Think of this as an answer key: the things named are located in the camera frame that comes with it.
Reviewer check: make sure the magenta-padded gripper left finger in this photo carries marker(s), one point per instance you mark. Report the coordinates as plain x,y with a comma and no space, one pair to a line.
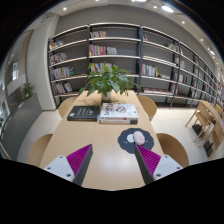
60,165

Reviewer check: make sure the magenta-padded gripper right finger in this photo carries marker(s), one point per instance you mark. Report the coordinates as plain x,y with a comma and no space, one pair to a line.
165,164

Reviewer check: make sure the pink white computer mouse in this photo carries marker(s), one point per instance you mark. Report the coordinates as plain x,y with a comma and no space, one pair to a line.
139,138

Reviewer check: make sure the dark printed mouse pad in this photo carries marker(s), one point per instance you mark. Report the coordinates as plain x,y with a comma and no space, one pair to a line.
126,141

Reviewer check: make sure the black book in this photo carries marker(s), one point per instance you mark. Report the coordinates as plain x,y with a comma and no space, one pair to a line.
83,113

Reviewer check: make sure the light wooden slatted chair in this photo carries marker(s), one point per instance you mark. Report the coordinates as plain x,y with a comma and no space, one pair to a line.
206,120

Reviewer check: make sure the white book with dark spine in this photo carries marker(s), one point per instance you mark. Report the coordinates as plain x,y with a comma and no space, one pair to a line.
116,122

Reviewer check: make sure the white illustrated book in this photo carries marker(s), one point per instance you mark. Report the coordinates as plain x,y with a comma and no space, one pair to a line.
118,110

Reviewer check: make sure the small background potted plant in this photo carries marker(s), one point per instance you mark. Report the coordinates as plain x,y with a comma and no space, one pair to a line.
27,90

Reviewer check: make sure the green potted plant white pot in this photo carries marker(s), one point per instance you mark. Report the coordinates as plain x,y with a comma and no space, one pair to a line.
106,80

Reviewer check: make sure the grey shelf unit with books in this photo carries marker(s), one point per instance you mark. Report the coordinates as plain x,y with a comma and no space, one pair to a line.
116,50

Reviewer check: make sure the ceiling lights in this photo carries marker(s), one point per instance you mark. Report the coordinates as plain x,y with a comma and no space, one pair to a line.
167,8

